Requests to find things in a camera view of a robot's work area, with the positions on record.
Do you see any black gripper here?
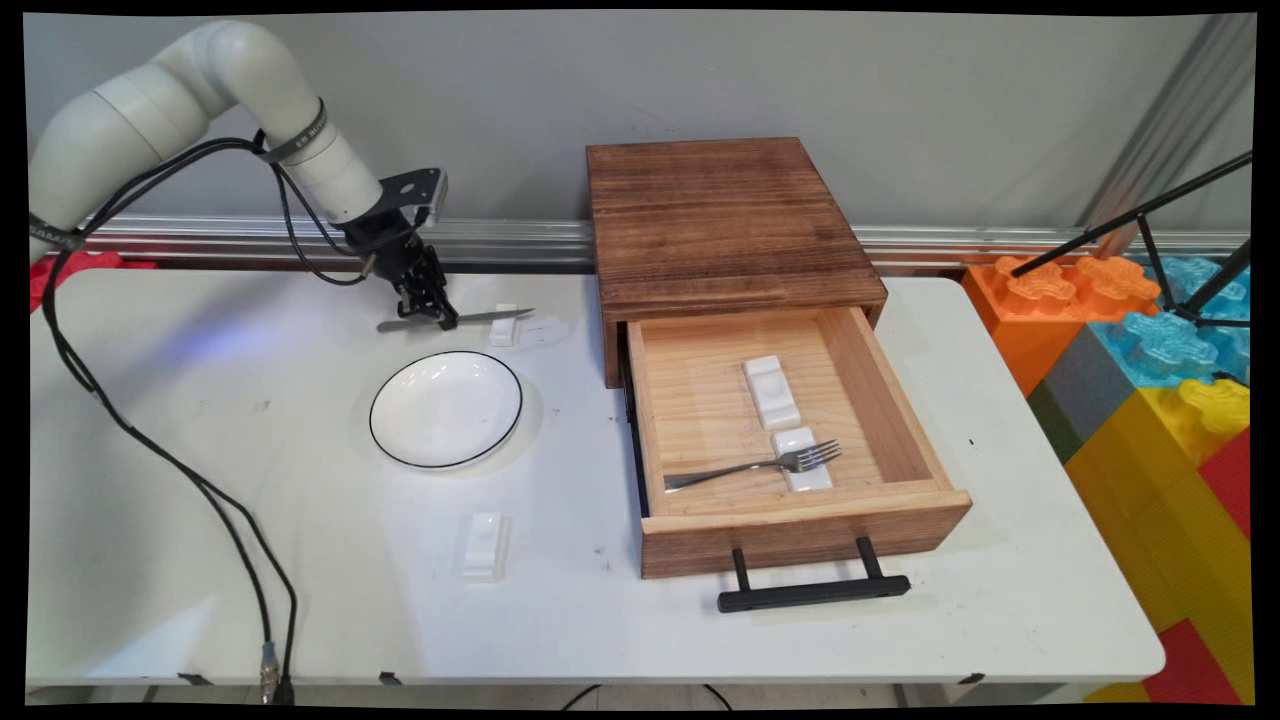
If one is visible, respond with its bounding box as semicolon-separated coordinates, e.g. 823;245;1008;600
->
345;210;459;331

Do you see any silver table knife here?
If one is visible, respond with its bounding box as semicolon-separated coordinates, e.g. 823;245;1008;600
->
376;307;537;335

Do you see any white plate with black rim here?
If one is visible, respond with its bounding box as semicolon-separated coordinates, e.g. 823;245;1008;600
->
368;350;524;471

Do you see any light wooden drawer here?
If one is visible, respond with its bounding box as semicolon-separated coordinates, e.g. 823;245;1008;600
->
621;305;973;581

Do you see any dark wooden drawer cabinet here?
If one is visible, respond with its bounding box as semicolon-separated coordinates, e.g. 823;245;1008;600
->
585;137;889;390

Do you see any silver metal fork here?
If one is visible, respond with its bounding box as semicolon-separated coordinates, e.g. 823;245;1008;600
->
664;440;843;492

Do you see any orange foam building block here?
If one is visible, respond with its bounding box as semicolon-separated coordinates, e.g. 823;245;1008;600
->
962;254;1163;397

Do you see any green foam building block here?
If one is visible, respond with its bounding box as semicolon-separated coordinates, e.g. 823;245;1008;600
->
1026;380;1087;467

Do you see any grey foam building block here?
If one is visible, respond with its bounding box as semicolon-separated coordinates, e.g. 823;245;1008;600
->
1040;350;1133;443

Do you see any black tripod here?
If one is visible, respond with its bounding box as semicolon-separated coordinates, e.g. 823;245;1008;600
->
1010;150;1254;328

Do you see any blue foam building block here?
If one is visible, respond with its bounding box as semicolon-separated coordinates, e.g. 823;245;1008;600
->
1088;255;1253;391

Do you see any aluminium profile rail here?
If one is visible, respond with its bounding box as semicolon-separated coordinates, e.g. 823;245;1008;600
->
75;212;1251;273

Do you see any grey wrist velcro strap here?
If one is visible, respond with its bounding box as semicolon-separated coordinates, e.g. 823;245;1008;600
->
254;97;330;167

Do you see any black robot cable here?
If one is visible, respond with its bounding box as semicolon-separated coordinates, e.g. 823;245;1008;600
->
38;133;373;706

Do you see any grey forearm velcro strap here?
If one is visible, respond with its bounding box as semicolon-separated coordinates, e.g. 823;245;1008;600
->
28;213;88;253

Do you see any black cable with silver connector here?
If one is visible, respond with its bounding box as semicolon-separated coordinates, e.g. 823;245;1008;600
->
38;133;373;706

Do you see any thin black cable loop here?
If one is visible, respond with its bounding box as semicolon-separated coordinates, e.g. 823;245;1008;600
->
558;684;734;712

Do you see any black drawer handle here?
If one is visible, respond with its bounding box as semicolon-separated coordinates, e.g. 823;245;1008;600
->
716;536;912;614

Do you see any aluminium profile post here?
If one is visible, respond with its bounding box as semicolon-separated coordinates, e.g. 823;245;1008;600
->
1078;14;1257;233

